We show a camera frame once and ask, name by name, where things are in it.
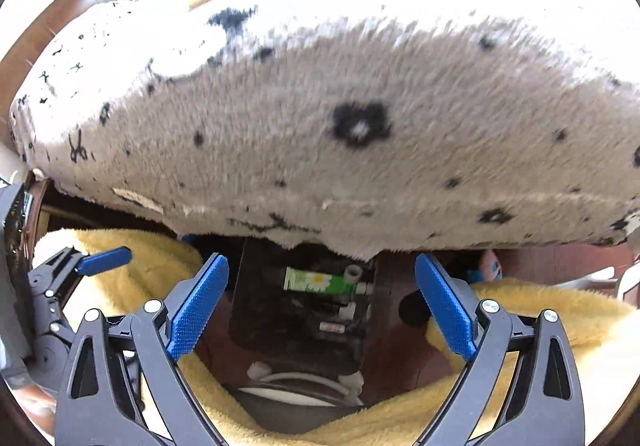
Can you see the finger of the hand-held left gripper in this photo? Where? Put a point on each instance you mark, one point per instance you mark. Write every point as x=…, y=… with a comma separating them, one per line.
x=52, y=333
x=105, y=260

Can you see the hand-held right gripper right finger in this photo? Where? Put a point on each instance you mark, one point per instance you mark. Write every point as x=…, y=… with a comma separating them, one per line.
x=445, y=308

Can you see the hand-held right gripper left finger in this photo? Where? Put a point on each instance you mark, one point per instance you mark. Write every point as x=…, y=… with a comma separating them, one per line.
x=197, y=308

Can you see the black bin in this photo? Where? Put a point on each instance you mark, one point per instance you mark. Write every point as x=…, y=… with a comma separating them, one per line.
x=290, y=326

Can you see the pink and blue toy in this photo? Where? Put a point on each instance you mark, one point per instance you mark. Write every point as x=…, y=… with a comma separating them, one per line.
x=487, y=267

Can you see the green tube with daisy print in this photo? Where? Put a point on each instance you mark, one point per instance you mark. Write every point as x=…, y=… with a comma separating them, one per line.
x=320, y=282

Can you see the yellow fleece blanket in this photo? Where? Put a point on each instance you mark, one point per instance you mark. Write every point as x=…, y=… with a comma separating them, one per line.
x=590, y=321

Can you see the white plastic object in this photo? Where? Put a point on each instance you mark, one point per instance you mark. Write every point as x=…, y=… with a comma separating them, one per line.
x=627, y=283

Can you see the grey fleece printed blanket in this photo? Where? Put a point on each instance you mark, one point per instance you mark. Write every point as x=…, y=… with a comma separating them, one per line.
x=350, y=51

